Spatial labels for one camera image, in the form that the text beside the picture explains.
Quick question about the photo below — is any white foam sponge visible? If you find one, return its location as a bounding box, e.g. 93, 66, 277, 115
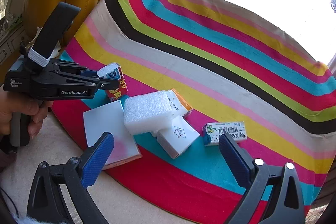
124, 91, 175, 136

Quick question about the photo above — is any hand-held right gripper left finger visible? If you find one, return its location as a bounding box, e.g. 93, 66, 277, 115
26, 132, 114, 224

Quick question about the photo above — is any rainbow striped blanket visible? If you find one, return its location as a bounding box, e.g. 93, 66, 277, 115
51, 0, 336, 224

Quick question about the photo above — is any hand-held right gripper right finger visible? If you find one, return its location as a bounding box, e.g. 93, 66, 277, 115
219, 133, 306, 224

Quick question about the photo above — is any white box with line drawing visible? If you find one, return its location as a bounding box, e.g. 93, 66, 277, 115
157, 115, 200, 159

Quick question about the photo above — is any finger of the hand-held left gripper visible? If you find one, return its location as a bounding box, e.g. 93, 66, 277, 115
79, 66, 113, 80
92, 78, 120, 92

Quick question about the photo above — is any person's left hand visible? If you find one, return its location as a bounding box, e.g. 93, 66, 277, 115
0, 90, 53, 139

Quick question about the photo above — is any white box with orange end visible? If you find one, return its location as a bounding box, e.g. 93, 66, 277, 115
167, 89, 193, 119

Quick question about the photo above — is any beige round ottoman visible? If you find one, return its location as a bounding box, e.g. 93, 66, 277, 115
0, 106, 237, 224

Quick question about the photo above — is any small red box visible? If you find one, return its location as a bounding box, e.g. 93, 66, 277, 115
105, 65, 130, 101

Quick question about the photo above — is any white blue-green barcode box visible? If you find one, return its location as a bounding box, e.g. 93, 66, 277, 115
202, 121, 248, 147

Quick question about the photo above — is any cream ornate cabinet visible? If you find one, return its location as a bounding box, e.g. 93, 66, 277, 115
0, 0, 36, 65

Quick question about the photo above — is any white and pink flat box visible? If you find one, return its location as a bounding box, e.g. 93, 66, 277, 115
83, 100, 142, 170

